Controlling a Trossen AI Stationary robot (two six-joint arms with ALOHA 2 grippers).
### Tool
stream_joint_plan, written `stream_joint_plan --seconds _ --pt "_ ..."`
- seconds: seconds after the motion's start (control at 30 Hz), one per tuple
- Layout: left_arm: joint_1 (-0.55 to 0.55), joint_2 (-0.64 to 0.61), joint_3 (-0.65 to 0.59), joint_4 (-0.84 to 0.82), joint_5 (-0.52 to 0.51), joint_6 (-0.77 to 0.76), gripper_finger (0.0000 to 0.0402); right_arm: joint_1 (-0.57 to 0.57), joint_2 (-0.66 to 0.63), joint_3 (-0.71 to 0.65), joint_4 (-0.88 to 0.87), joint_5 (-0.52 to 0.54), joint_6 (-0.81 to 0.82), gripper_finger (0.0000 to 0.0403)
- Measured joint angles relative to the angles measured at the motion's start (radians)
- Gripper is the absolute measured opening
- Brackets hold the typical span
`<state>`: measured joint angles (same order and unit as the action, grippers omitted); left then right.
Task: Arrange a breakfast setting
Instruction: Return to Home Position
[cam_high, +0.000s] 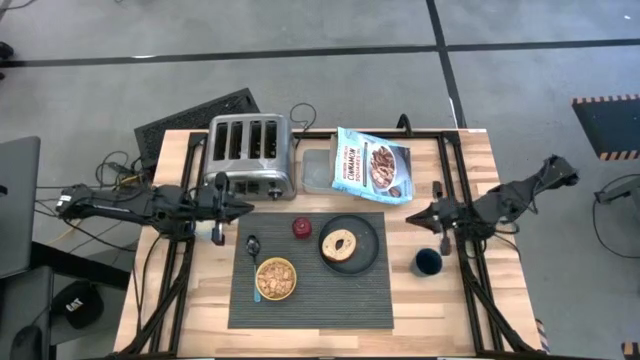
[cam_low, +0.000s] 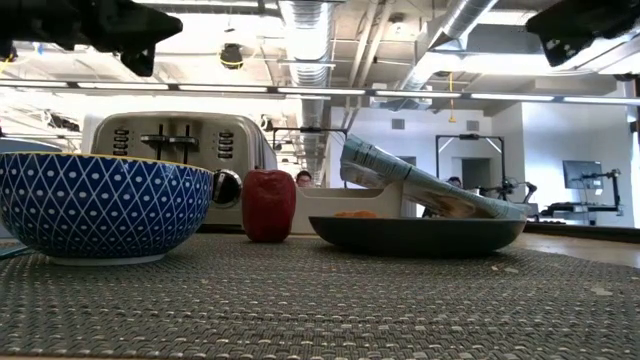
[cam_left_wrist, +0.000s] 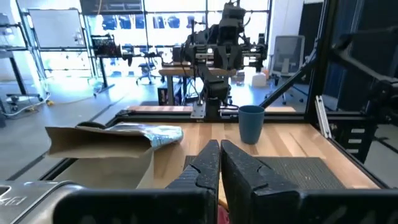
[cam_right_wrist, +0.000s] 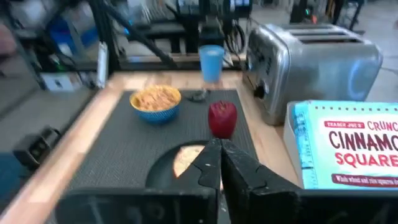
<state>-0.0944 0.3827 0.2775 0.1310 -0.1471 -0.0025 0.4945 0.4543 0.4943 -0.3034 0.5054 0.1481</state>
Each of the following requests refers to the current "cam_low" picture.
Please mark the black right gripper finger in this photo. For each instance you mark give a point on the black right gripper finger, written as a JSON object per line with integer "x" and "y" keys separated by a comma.
{"x": 570, "y": 22}
{"x": 560, "y": 52}

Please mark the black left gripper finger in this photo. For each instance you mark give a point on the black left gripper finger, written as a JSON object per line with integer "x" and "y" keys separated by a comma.
{"x": 137, "y": 62}
{"x": 135, "y": 25}

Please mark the red apple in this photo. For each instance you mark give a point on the red apple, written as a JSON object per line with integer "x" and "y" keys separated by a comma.
{"x": 269, "y": 205}

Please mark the cinnamon squares cereal bag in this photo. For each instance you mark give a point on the cinnamon squares cereal bag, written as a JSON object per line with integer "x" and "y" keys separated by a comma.
{"x": 400, "y": 170}

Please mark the teal spoon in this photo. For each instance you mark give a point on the teal spoon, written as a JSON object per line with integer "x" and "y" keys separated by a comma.
{"x": 12, "y": 250}

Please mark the bagel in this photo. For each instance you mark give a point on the bagel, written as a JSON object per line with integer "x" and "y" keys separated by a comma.
{"x": 356, "y": 214}

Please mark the black background robot arm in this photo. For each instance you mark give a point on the black background robot arm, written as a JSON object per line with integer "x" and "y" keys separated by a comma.
{"x": 510, "y": 190}

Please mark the black ceiling device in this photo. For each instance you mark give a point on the black ceiling device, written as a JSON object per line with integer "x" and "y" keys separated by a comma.
{"x": 7, "y": 54}
{"x": 231, "y": 56}

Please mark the silver four-slot toaster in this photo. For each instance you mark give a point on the silver four-slot toaster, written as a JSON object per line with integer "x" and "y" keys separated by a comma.
{"x": 200, "y": 135}

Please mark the computer monitor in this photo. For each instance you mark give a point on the computer monitor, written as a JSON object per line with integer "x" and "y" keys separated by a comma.
{"x": 582, "y": 174}

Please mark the blue white patterned bowl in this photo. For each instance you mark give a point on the blue white patterned bowl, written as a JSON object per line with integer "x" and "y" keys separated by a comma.
{"x": 100, "y": 210}

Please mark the long led light bar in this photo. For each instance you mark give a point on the long led light bar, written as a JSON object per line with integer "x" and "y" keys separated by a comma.
{"x": 320, "y": 91}

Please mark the dark round plate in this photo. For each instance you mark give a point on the dark round plate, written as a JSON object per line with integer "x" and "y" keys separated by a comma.
{"x": 415, "y": 237}

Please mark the light grey plastic tray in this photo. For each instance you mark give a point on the light grey plastic tray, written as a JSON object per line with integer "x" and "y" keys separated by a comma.
{"x": 345, "y": 202}

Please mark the grey woven placemat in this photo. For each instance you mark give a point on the grey woven placemat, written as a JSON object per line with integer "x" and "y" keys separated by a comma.
{"x": 320, "y": 300}

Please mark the black metal frame stand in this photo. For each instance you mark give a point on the black metal frame stand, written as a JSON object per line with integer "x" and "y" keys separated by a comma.
{"x": 470, "y": 137}
{"x": 310, "y": 131}

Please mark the black aluminium table frame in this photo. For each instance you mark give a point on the black aluminium table frame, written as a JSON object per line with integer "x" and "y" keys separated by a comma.
{"x": 600, "y": 232}

